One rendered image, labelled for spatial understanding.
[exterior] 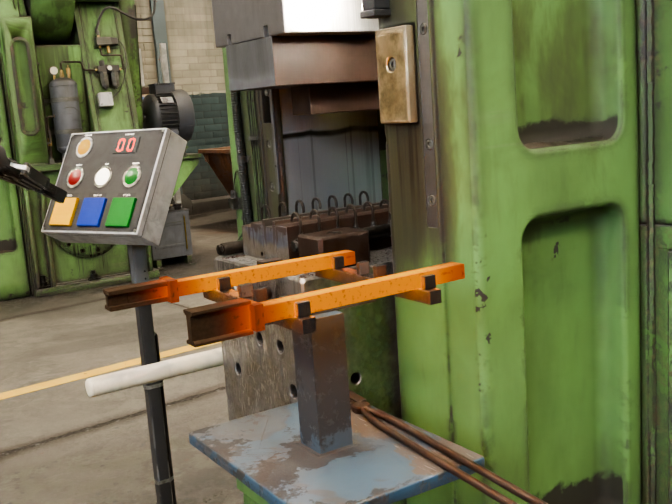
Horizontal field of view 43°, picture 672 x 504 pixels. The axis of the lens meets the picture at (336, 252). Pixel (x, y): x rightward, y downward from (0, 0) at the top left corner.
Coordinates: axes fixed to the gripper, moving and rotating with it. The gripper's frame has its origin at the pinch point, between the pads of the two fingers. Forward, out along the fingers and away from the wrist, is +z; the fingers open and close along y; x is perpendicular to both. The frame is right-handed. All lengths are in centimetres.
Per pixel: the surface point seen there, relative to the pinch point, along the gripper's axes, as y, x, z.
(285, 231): 63, -6, 8
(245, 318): 95, -35, -39
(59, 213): -10.9, -0.6, 12.4
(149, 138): 12.1, 19.7, 13.2
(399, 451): 103, -45, -5
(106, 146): -2.1, 18.1, 13.2
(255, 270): 79, -22, -20
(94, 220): 2.3, -2.3, 12.5
